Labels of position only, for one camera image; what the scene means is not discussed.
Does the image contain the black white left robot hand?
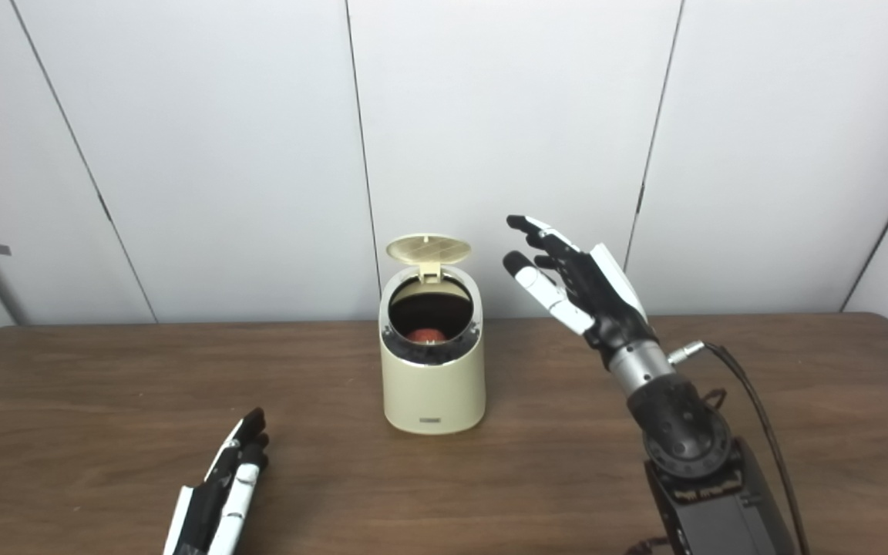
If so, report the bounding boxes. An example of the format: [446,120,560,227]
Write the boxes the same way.
[163,407,270,555]

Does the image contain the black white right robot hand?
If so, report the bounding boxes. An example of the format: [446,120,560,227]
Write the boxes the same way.
[502,214,659,363]

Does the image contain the cream round bin lid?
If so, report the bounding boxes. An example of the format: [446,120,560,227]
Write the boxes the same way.
[385,234,473,284]

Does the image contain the cream-colored bin body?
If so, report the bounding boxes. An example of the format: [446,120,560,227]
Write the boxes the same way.
[379,266,486,436]

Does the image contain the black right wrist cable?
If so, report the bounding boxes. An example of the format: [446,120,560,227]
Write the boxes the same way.
[702,341,811,555]

